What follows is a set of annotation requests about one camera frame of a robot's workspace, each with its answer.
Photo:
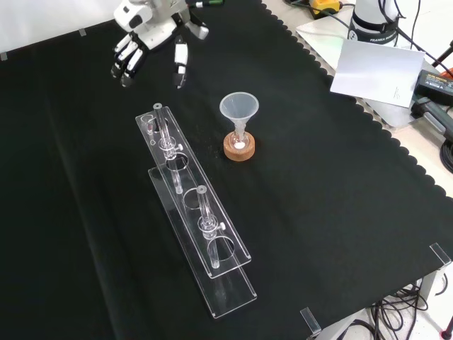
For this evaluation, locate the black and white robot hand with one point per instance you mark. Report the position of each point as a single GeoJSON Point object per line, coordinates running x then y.
{"type": "Point", "coordinates": [155, 32]}

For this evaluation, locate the clear plastic funnel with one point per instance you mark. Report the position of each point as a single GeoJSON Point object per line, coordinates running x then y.
{"type": "Point", "coordinates": [239, 106]}

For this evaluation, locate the small round-bottom glass flask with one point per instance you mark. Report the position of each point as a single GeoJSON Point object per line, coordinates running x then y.
{"type": "Point", "coordinates": [239, 142]}

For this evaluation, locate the clear acrylic funnel stand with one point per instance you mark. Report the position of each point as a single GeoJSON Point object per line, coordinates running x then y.
{"type": "Point", "coordinates": [198, 226]}

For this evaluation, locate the yellow stop button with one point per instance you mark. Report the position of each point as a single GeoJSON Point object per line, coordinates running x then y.
{"type": "Point", "coordinates": [323, 7]}

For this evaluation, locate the pale board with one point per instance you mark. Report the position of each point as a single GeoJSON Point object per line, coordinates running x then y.
{"type": "Point", "coordinates": [378, 72]}

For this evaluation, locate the black bench cloth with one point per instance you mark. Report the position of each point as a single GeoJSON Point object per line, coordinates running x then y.
{"type": "Point", "coordinates": [318, 212]}

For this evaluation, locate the black power adapter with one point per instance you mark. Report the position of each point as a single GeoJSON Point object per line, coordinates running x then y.
{"type": "Point", "coordinates": [435, 83]}

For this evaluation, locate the black and green plug block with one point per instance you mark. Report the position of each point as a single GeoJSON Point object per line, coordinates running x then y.
{"type": "Point", "coordinates": [433, 113]}

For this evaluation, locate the grey bench leg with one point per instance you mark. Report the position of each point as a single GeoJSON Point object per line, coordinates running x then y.
{"type": "Point", "coordinates": [429, 288]}

